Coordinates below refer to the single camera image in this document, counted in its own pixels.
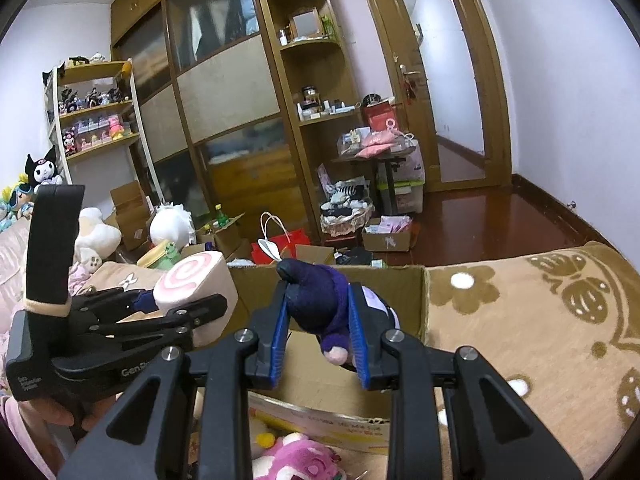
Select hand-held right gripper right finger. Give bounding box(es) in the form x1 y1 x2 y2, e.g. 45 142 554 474
347 282 583 480

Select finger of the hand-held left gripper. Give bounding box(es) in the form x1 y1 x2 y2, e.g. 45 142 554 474
92 294 228 356
70 287 157 323

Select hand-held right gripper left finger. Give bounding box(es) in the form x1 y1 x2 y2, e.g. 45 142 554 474
57 280 292 480

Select pink swirl roll plush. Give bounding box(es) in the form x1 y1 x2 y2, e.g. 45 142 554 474
152 251 239 348

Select cardboard box with yellow print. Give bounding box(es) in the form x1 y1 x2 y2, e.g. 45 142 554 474
227 264 432 458

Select dark purple plush toy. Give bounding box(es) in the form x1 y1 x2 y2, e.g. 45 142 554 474
276 258 401 367

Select pink bear plush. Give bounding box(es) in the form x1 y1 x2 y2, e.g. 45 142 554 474
252 432 347 480

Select person's left forearm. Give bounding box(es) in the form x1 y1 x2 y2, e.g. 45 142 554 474
0 395 57 480

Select person's left hand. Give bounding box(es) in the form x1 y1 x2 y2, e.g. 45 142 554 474
17 394 117 433

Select green frog plush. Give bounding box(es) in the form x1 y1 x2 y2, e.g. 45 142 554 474
136 240 183 271

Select white and orange cat plush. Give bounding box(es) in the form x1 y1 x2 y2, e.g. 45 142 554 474
74 207 123 274

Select cardboard box with bottles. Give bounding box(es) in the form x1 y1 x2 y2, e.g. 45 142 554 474
192 212 249 261

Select white spiky round plush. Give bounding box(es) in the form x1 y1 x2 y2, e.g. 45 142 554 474
149 202 196 247

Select open brown cardboard box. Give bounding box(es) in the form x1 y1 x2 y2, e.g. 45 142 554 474
104 181 157 254

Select pink bedding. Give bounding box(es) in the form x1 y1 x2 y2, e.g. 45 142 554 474
0 220 92 333

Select small flat cardboard box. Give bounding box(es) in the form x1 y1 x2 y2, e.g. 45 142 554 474
295 244 336 265

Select red gift bag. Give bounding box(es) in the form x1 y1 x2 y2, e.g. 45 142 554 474
250 211 312 265

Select cardboard box of pink packets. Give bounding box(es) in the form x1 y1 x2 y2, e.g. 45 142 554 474
361 215 420 254

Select lace-trimmed basket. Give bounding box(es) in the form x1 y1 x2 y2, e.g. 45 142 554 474
320 203 375 237

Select black and white striped cloth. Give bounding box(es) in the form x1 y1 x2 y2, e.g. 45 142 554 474
327 180 372 207

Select black and white plush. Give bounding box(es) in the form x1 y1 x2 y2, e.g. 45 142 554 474
25 146 65 189

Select brown flower blanket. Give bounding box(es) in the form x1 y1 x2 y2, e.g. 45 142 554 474
75 240 640 478

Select clear storage bin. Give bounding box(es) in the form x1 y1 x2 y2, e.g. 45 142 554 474
375 147 427 214

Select small dark table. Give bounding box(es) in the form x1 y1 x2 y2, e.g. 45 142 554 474
331 150 408 217

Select clear desk organizer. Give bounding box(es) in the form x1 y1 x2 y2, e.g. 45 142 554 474
337 130 371 159

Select pink packets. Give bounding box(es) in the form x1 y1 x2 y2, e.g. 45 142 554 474
360 130 417 159

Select yellow toy shelf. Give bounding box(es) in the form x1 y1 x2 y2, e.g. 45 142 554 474
42 57 167 211

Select row of small figurines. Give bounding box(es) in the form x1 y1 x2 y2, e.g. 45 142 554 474
57 85 127 114

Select red box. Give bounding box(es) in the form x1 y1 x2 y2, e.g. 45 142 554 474
362 101 399 134

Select wooden wardrobe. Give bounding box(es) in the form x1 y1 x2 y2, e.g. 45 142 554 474
110 0 311 233

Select wooden corner shelf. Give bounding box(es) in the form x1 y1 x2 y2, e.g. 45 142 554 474
250 0 368 233

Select wooden door with glass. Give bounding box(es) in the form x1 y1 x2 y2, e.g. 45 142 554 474
357 0 515 195

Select wooden picture frame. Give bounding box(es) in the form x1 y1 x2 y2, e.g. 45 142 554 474
289 7 322 39

